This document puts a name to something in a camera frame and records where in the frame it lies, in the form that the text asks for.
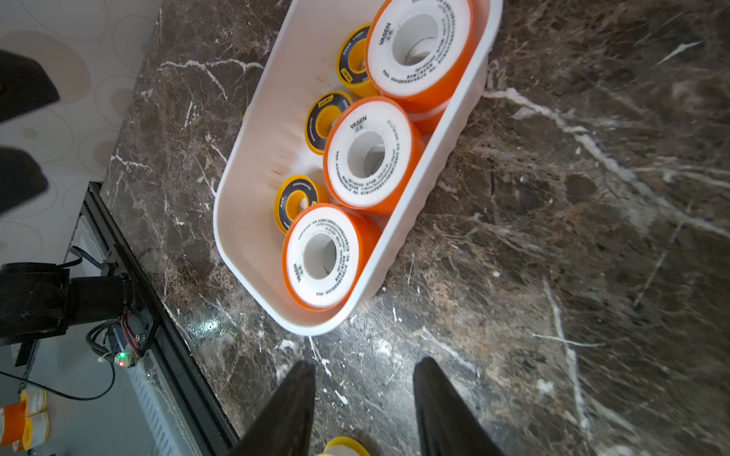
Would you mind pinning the orange white tape roll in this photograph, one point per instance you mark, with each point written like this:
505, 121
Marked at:
324, 254
417, 51
427, 121
370, 156

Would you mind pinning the white plastic storage box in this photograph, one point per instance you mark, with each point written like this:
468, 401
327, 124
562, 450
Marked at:
271, 148

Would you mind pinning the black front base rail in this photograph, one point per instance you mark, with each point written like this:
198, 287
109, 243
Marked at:
183, 414

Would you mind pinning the yellow black tape spool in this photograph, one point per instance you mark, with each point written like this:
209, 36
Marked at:
321, 118
352, 64
294, 196

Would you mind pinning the yellow tape roll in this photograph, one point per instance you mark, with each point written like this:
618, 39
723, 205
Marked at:
344, 446

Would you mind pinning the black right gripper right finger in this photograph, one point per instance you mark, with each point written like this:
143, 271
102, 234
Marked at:
445, 424

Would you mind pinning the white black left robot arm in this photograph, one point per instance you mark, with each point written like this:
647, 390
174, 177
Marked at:
42, 300

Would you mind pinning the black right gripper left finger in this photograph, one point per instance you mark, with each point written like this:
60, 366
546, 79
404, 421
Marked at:
284, 426

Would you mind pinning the spare tape rolls outside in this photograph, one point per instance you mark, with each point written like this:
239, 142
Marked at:
25, 425

